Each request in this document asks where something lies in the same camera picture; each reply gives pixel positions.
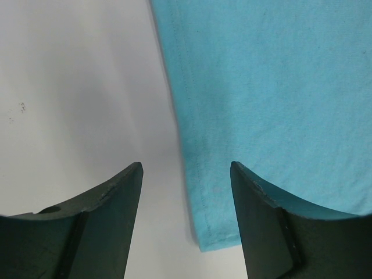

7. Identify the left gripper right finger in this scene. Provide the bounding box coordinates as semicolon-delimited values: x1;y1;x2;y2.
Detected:
230;162;371;278

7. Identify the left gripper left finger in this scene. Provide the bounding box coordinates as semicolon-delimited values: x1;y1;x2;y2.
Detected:
1;162;143;278

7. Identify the teal polo shirt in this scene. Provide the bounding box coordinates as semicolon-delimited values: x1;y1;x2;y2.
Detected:
151;1;371;252

